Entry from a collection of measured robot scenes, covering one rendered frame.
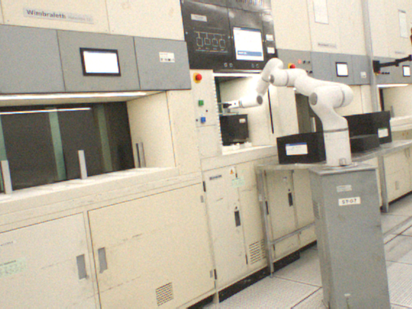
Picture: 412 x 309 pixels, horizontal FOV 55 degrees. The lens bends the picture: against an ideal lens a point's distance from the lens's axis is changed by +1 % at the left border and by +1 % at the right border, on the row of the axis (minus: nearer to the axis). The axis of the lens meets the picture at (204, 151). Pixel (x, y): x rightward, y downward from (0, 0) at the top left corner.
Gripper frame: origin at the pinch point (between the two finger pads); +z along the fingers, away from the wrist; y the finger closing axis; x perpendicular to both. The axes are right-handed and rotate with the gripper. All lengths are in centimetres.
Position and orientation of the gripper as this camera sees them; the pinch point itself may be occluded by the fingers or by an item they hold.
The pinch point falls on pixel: (226, 105)
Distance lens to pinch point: 297.5
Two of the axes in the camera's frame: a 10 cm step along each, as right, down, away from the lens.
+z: -6.7, 0.5, 7.4
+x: -1.2, -9.9, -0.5
